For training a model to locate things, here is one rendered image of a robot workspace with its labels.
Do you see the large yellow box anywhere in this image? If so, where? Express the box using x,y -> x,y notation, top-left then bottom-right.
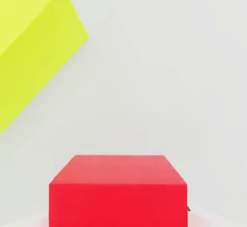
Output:
0,0 -> 90,135

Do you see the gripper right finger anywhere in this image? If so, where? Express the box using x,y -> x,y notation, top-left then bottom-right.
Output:
187,205 -> 237,227

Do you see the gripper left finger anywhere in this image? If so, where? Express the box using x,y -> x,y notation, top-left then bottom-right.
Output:
5,213 -> 50,227

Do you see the small red cube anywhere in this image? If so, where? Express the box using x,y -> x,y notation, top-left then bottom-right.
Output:
48,154 -> 188,227

